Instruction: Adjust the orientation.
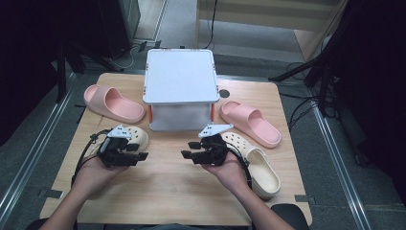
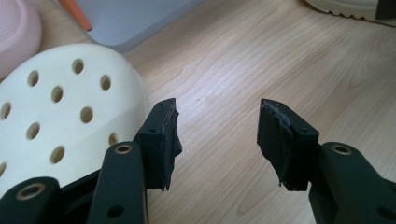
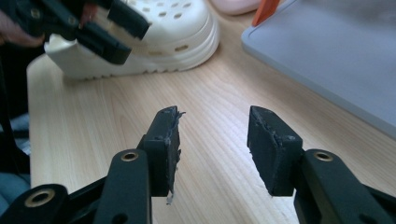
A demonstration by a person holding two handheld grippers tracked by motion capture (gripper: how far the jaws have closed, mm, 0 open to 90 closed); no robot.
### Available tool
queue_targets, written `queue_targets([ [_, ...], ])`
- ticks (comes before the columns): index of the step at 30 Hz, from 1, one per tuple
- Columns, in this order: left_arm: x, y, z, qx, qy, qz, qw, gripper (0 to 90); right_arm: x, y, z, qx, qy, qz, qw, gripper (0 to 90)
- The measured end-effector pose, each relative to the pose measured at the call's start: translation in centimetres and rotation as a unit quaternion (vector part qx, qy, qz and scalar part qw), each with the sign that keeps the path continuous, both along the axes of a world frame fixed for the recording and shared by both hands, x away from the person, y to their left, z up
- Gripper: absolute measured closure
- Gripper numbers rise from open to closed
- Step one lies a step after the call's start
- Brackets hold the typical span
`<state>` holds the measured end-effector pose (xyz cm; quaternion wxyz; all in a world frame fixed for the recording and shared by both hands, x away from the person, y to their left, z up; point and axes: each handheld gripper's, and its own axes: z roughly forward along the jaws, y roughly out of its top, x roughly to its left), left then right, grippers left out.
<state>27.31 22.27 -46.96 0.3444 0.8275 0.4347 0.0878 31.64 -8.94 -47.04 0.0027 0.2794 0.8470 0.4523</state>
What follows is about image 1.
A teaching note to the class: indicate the beige wooden cabinet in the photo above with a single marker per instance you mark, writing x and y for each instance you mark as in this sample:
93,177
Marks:
255,12

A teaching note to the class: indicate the pink slipper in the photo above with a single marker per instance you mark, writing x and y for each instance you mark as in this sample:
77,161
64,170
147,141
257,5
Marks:
121,107
255,123

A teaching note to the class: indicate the black metal stand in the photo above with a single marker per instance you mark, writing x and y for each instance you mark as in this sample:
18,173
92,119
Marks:
61,80

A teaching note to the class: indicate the black round table grommet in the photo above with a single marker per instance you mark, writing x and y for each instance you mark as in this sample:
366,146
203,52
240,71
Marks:
224,93

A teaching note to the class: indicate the white shoe rack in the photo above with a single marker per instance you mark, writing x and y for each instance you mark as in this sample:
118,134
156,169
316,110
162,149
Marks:
180,75

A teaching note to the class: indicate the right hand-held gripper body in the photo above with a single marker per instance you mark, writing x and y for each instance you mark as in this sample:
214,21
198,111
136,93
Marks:
214,153

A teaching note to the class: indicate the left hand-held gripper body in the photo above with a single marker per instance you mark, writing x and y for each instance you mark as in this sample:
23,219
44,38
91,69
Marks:
115,156

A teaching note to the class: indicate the black tripod stand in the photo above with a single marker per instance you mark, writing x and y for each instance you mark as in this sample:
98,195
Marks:
297,68

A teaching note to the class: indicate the dark cloth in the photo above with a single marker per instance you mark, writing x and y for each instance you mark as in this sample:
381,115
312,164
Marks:
290,215

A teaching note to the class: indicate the dark cabinet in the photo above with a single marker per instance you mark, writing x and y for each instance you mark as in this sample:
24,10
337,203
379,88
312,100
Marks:
127,19

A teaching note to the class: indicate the metal floor rail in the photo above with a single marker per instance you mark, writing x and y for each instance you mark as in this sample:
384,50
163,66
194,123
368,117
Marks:
340,166
32,153

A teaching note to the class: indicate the person's right hand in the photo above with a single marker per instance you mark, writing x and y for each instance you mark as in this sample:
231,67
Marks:
231,174

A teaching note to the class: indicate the person's grey-blue shirt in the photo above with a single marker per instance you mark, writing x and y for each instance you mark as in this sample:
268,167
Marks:
172,227

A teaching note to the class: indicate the cream clog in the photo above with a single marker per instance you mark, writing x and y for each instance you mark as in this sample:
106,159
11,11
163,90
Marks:
265,172
140,135

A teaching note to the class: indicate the person's left hand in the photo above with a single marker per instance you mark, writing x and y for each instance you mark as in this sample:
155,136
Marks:
92,177

